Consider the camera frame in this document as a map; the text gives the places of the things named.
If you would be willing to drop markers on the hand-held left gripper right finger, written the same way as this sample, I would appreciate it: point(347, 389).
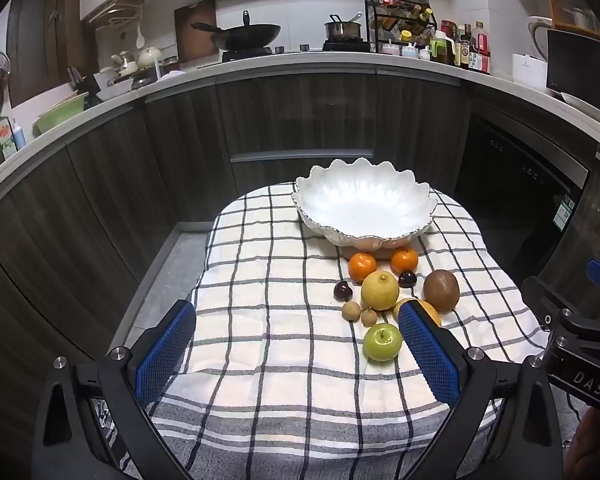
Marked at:
point(427, 355)

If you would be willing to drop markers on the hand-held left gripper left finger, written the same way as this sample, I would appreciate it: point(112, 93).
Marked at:
point(165, 355)

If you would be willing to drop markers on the yellow mango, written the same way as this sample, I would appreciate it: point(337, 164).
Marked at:
point(428, 311)

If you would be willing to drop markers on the green apple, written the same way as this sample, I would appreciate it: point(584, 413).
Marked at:
point(382, 342)

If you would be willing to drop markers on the brown kiwi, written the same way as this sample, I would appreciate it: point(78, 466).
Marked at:
point(441, 290)

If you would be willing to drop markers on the yellow lemon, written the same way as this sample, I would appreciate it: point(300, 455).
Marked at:
point(379, 290)

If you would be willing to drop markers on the orange tangerine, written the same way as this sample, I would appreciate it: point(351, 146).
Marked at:
point(404, 260)
point(362, 266)

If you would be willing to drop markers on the white scalloped bowl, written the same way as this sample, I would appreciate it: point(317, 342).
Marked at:
point(364, 205)

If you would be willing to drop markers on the person's right hand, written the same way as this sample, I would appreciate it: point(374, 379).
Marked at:
point(592, 445)

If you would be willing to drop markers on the tan longan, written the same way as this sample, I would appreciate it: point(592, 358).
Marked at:
point(369, 317)
point(351, 309)

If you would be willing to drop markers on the dark plum right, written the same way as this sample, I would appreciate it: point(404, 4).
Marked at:
point(407, 279)

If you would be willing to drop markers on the black built-in dishwasher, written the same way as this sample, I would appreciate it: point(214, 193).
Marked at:
point(519, 190)

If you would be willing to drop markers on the checked white cloth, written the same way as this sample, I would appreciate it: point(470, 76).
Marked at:
point(270, 310)

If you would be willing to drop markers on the white plate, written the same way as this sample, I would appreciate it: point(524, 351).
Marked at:
point(592, 107)

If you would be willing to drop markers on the dark wood base cabinets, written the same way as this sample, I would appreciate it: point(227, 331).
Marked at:
point(180, 150)

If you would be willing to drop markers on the black microwave oven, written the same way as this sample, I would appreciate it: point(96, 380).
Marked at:
point(579, 67)

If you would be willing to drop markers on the white box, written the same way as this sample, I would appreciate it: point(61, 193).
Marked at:
point(529, 72)

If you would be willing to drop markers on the green plastic basin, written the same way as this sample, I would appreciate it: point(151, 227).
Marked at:
point(60, 115)

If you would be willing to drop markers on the group of sauce bottles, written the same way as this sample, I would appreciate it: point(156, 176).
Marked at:
point(462, 50)

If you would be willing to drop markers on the green dish soap bottle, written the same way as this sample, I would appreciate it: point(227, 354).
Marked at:
point(4, 140)

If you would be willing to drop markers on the stack of white bowls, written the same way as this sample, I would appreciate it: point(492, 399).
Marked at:
point(115, 87)

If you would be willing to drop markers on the white seasoning jar set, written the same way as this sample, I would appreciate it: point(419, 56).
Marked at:
point(404, 51)

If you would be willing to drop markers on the knife block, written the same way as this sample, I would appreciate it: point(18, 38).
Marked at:
point(75, 76)

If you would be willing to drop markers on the white teapot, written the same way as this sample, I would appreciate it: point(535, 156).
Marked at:
point(150, 59)

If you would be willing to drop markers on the white kitchen countertop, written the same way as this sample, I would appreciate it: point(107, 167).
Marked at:
point(330, 60)

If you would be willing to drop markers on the white hanging spatula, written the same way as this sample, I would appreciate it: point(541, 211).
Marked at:
point(140, 40)

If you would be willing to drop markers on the brown cutting board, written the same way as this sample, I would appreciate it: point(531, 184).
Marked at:
point(192, 35)

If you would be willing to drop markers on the black wok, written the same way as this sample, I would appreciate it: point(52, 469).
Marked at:
point(250, 35)

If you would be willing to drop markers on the gas cooktop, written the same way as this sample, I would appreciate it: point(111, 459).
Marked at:
point(292, 49)

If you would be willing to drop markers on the steel saucepan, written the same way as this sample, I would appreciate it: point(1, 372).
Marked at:
point(342, 30)

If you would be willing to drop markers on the dark brown door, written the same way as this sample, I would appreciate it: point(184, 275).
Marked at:
point(40, 35)

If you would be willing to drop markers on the wooden wall rack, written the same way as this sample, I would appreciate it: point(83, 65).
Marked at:
point(115, 10)

